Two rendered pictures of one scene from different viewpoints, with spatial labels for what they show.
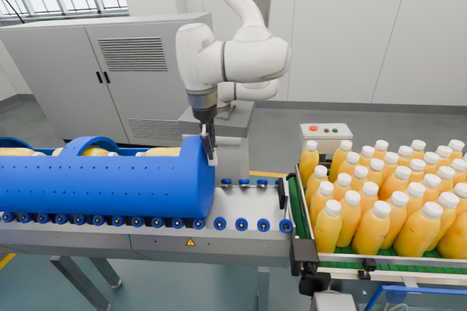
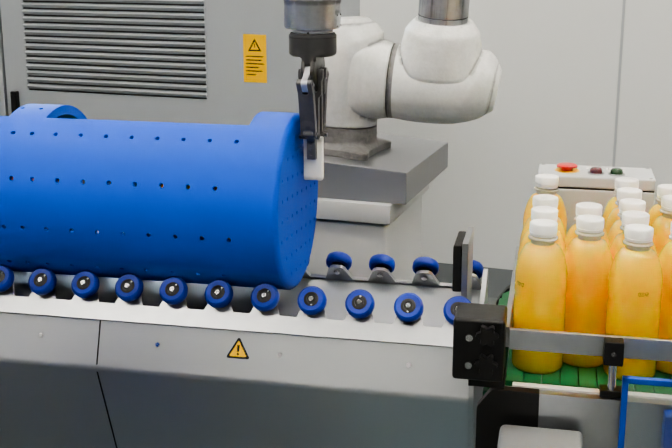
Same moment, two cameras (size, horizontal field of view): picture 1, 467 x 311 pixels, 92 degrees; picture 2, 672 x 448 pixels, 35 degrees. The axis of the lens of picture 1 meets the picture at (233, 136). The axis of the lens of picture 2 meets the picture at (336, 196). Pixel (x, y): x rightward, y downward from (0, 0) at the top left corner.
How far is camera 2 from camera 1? 1.05 m
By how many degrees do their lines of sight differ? 20
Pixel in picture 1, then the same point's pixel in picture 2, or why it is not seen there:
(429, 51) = not seen: outside the picture
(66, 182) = (21, 157)
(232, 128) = (372, 174)
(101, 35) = not seen: outside the picture
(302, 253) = (474, 313)
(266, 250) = (411, 377)
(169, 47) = (225, 30)
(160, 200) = (201, 201)
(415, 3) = not seen: outside the picture
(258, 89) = (444, 85)
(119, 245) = (71, 353)
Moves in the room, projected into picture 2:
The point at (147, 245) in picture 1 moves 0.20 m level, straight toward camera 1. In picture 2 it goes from (136, 355) to (186, 402)
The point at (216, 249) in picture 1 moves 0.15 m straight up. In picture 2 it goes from (295, 371) to (294, 279)
